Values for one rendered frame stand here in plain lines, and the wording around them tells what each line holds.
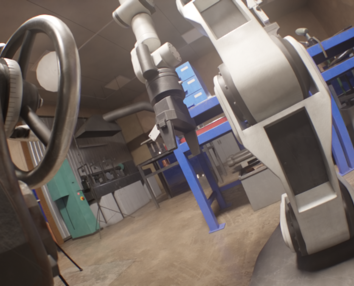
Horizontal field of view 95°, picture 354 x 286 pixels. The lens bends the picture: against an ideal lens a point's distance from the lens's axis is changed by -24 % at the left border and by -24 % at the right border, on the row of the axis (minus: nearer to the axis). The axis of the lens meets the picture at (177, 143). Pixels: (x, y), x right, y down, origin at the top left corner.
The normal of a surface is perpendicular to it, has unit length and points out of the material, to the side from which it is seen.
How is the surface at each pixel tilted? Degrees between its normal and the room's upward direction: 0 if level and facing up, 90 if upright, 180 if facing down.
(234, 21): 81
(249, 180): 90
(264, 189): 90
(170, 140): 75
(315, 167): 108
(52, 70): 116
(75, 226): 90
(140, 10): 165
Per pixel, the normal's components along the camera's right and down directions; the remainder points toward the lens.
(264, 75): -0.42, 0.17
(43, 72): 0.05, 0.27
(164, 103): -0.53, -0.13
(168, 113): 0.19, -0.38
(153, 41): 0.30, 0.90
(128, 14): 0.01, 0.73
